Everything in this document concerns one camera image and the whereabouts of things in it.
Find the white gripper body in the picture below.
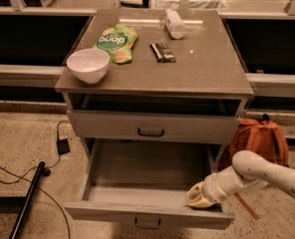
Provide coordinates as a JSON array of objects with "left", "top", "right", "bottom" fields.
[{"left": 201, "top": 166, "right": 247, "bottom": 203}]

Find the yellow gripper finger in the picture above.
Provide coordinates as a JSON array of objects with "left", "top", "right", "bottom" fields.
[
  {"left": 186, "top": 182, "right": 202, "bottom": 200},
  {"left": 187, "top": 199, "right": 214, "bottom": 209}
]

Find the grey drawer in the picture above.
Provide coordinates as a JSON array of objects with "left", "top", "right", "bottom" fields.
[
  {"left": 68, "top": 110, "right": 240, "bottom": 144},
  {"left": 65, "top": 139, "right": 234, "bottom": 230}
]

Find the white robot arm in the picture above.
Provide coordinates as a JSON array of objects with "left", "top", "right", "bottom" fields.
[{"left": 185, "top": 150, "right": 295, "bottom": 219}]

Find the grey top drawer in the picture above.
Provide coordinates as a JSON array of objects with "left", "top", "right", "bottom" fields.
[{"left": 68, "top": 110, "right": 240, "bottom": 144}]

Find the grey drawer cabinet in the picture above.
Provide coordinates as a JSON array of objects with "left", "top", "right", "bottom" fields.
[{"left": 56, "top": 9, "right": 253, "bottom": 156}]

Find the orange backpack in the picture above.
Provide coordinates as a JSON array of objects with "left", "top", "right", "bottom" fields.
[{"left": 218, "top": 114, "right": 291, "bottom": 221}]

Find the black power adapter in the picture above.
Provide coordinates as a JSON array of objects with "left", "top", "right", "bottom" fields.
[{"left": 56, "top": 138, "right": 70, "bottom": 155}]

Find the dark snack bar wrapper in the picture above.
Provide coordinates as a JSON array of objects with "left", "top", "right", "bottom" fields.
[{"left": 149, "top": 43, "right": 176, "bottom": 63}]

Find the white bowl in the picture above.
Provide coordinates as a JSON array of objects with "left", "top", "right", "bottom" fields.
[{"left": 67, "top": 48, "right": 110, "bottom": 84}]

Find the white plastic bottle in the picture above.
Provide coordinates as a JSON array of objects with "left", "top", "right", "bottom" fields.
[{"left": 164, "top": 9, "right": 186, "bottom": 40}]

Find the green chip bag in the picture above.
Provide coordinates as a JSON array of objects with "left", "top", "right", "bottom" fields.
[{"left": 94, "top": 24, "right": 138, "bottom": 64}]

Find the black metal pole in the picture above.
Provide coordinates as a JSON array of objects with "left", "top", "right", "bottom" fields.
[{"left": 8, "top": 161, "right": 46, "bottom": 239}]

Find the black cable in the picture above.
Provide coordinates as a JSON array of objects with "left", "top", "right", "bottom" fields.
[{"left": 0, "top": 119, "right": 71, "bottom": 239}]

